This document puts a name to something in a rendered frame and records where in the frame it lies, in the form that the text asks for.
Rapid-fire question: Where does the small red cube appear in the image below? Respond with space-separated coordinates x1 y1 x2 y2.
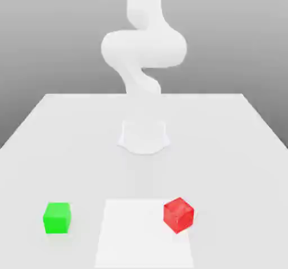
163 197 195 235

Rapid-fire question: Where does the small green cube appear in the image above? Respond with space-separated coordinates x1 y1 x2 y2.
42 202 72 235

